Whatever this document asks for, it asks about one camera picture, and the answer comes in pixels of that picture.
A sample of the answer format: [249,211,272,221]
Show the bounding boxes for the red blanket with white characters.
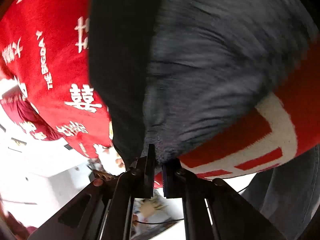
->
[0,0,320,189]

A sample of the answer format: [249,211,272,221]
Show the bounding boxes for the black grey-waistband pants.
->
[89,0,319,239]

